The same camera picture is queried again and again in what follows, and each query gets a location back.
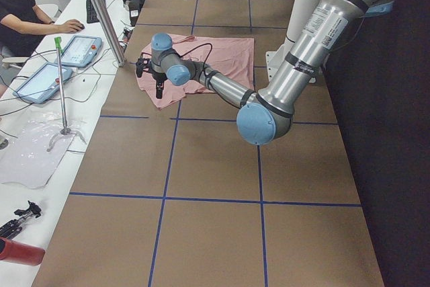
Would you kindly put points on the far blue teach pendant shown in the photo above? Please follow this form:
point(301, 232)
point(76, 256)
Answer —
point(80, 51)

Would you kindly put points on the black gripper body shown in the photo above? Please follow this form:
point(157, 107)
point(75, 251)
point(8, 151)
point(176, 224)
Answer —
point(157, 76)

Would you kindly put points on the clear plastic bag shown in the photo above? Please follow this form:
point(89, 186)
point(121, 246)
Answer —
point(33, 157)

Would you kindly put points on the blue teach pendant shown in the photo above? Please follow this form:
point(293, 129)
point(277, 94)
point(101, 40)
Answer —
point(41, 86)
point(80, 51)

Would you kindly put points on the black label printer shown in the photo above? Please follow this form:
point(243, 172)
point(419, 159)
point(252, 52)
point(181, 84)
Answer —
point(134, 8)

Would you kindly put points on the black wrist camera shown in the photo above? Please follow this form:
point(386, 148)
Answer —
point(142, 66)

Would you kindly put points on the black folded tripod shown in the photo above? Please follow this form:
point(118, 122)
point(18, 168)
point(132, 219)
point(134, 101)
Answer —
point(14, 226)

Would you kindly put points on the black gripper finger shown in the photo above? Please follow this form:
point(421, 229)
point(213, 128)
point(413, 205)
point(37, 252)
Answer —
point(161, 92)
point(157, 93)

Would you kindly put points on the pink Snoopy t-shirt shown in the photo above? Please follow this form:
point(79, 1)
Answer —
point(233, 57)

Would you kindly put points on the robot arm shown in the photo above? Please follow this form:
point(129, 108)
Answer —
point(313, 33)

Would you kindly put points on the person's hand on mouse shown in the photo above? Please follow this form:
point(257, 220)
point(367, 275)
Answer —
point(69, 26)

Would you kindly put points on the near blue teach pendant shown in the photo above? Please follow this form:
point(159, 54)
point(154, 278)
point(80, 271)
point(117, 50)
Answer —
point(41, 86)

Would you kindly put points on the aluminium frame post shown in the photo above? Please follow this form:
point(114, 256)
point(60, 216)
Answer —
point(109, 32)

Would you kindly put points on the metal reacher grabber stick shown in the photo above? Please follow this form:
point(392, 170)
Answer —
point(65, 130)

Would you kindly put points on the red cylinder bottle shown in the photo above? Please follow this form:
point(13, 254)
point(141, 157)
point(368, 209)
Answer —
point(21, 253)

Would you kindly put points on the black keyboard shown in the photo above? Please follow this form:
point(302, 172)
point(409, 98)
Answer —
point(91, 13)

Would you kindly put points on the seated person in black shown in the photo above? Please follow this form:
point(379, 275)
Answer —
point(24, 25)

